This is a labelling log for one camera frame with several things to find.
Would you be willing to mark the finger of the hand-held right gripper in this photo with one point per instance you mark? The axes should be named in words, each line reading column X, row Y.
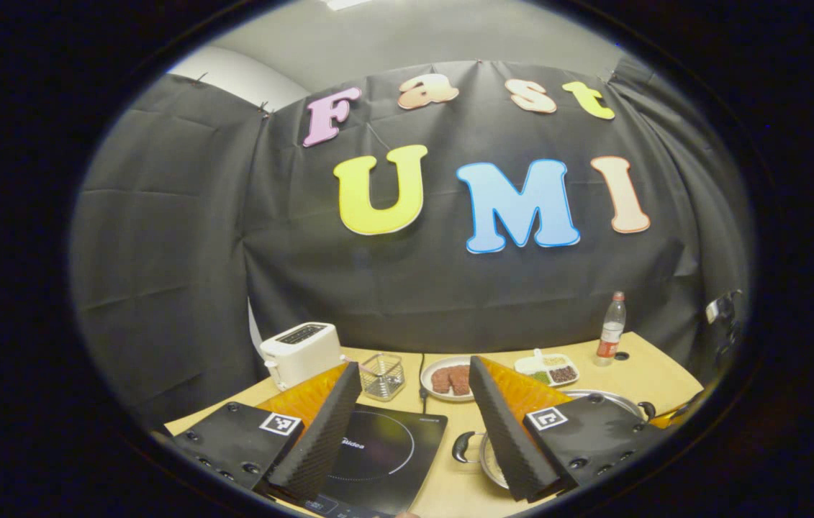
column 680, row 414

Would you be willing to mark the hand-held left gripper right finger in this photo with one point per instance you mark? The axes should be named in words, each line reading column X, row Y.
column 504, row 432

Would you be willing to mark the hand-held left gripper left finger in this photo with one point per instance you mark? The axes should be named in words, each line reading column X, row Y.
column 320, row 439

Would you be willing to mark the black induction cooktop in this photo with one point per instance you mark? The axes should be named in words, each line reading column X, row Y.
column 392, row 446

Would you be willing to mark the red meat slice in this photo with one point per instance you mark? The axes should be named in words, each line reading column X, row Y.
column 441, row 381
column 460, row 380

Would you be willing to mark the white divided dish with beans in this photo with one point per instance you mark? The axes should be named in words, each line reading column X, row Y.
column 547, row 368

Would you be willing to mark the white toaster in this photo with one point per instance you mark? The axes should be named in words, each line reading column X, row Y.
column 302, row 356

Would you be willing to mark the white round plate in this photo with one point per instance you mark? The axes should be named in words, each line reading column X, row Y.
column 427, row 374

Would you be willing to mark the clear water bottle red label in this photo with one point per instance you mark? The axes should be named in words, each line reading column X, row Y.
column 610, row 334

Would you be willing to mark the black backdrop cloth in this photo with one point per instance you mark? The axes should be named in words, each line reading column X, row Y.
column 378, row 288

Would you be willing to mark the large ceiling light panel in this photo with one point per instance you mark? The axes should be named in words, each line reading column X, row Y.
column 349, row 3

